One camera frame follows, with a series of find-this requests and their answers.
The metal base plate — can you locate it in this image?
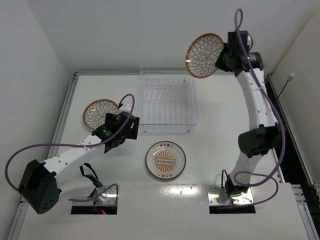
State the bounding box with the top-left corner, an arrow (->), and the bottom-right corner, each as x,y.
72,183 -> 119,208
206,185 -> 254,207

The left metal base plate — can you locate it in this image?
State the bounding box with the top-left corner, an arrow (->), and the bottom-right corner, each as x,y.
72,183 -> 119,208

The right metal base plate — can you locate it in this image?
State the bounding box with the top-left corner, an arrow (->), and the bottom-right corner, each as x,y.
206,185 -> 254,207

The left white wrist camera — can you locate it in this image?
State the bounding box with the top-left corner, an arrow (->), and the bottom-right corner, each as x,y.
118,102 -> 134,114

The brown floral plate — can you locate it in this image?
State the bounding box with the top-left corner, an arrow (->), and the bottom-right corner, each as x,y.
82,99 -> 119,130
185,33 -> 224,79

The white wire dish rack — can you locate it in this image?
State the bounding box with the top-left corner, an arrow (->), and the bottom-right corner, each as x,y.
139,65 -> 199,135

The black wall cable white plug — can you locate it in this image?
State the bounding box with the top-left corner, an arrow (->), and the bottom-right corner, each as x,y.
275,72 -> 295,101

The grey rimmed sunburst plate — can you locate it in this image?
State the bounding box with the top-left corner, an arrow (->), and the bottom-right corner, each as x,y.
145,141 -> 187,182

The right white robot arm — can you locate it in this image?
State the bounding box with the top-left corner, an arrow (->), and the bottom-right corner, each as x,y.
215,31 -> 284,196

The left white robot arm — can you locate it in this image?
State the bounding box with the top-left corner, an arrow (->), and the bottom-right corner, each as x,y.
18,111 -> 140,215

